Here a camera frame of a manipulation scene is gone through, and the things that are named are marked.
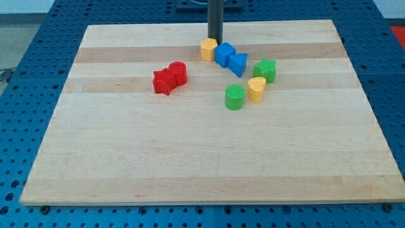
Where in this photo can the red star block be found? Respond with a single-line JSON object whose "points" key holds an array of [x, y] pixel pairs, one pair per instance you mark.
{"points": [[164, 82]]}

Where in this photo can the yellow heart block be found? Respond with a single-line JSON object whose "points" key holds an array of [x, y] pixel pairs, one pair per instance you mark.
{"points": [[255, 89]]}

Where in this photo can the green star block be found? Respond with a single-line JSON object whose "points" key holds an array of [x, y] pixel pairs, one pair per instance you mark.
{"points": [[265, 68]]}

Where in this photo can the green cylinder block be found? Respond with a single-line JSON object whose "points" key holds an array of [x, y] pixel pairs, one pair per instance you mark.
{"points": [[234, 97]]}

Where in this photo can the red cylinder block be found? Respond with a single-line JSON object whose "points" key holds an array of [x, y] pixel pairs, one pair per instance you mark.
{"points": [[179, 70]]}

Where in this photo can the wooden board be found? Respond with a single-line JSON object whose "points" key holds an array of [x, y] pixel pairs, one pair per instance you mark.
{"points": [[313, 138]]}

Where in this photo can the blue triangle block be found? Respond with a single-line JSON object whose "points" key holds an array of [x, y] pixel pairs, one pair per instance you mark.
{"points": [[237, 63]]}

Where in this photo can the blue cube block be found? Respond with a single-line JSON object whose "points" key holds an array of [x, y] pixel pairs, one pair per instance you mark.
{"points": [[222, 53]]}

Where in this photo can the yellow hexagon block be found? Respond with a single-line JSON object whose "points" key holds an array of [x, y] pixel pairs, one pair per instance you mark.
{"points": [[207, 47]]}

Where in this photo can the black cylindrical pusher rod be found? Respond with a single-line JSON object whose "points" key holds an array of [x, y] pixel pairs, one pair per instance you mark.
{"points": [[215, 20]]}

